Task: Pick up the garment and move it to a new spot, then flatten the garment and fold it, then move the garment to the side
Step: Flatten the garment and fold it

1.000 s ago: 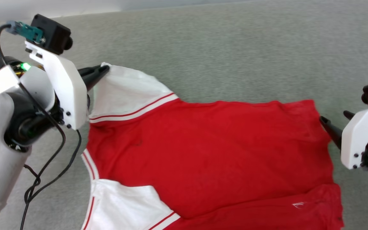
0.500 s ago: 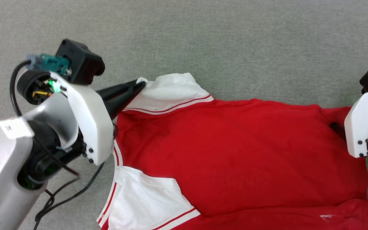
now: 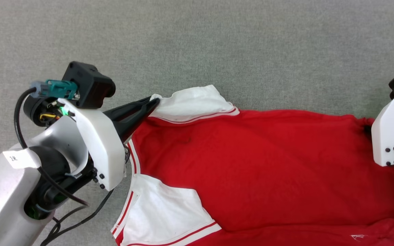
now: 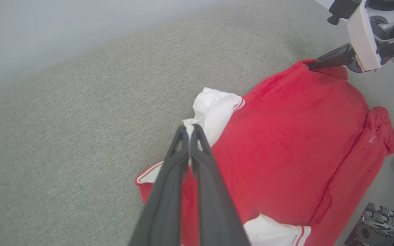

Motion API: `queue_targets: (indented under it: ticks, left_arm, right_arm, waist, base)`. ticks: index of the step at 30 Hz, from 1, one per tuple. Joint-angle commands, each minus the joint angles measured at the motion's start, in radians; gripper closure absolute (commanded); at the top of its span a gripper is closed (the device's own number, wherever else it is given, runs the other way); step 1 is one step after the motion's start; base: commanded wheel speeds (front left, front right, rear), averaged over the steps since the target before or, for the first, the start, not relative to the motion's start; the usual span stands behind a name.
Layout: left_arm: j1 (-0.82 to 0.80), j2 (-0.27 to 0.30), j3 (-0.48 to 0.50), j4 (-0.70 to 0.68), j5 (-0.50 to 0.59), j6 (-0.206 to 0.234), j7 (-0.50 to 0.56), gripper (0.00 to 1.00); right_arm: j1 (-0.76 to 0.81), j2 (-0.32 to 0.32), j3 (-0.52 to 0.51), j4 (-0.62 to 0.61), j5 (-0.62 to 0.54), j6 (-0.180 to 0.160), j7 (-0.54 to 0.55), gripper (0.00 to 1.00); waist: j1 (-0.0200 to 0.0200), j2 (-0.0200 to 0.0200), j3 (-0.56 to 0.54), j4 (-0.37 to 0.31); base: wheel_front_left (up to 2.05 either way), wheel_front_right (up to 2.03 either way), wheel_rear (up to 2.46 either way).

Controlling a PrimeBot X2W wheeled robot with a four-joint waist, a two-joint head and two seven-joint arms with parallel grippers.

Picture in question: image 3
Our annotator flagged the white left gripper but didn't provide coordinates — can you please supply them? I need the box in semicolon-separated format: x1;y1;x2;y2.
57;96;161;191

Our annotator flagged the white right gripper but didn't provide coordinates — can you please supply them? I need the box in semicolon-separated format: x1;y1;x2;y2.
363;93;394;168

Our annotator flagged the red white basketball jersey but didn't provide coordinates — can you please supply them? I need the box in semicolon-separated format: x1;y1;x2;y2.
111;84;394;246

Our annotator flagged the white paper label tag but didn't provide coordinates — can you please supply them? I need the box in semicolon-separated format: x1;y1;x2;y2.
2;147;43;170

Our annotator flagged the grey fabric sofa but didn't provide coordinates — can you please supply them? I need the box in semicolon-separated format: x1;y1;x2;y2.
0;0;394;246

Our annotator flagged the teal cable connector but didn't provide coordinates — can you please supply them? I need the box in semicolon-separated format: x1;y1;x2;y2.
31;79;79;100

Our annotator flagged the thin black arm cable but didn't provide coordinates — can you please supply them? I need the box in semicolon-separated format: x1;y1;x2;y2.
40;188;115;246

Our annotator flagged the thin black camera cable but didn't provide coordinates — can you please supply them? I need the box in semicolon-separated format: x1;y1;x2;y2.
14;87;90;207

